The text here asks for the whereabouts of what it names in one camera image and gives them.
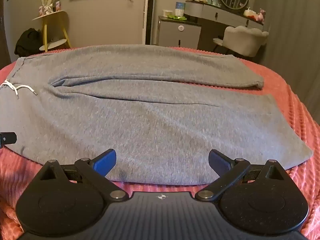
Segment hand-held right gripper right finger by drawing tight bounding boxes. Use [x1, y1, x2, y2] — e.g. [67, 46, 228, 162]
[195, 149, 288, 202]

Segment blue and white container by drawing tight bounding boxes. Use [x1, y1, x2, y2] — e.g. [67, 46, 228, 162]
[175, 2, 186, 16]

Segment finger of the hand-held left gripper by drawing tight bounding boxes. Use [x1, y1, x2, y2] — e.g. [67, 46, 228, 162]
[0, 132, 17, 148]

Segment grey curtain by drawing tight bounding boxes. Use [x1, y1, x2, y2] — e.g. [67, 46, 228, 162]
[257, 0, 320, 127]

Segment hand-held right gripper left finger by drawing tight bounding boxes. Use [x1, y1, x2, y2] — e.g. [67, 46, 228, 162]
[37, 149, 129, 202]

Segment grey dressing table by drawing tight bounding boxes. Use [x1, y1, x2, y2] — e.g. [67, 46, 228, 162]
[185, 0, 264, 51]

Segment yellow-legged chair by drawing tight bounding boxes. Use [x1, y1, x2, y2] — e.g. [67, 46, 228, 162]
[32, 10, 71, 52]

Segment grey cabinet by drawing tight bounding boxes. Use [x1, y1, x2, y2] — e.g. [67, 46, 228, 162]
[158, 16, 202, 51]

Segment red and white box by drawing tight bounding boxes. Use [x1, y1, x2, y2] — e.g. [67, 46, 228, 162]
[243, 7, 258, 21]

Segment grey sweatpants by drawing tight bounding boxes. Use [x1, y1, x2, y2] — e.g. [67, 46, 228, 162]
[0, 44, 314, 186]

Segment pink ribbed blanket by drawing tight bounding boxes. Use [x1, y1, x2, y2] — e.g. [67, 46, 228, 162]
[0, 46, 320, 240]

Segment white tower air conditioner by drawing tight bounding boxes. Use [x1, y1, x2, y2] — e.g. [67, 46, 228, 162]
[141, 0, 156, 46]

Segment white shell-back chair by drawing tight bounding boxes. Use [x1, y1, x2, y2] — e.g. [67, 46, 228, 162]
[213, 26, 269, 58]

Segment black bag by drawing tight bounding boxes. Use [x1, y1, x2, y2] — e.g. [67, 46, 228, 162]
[14, 28, 44, 57]

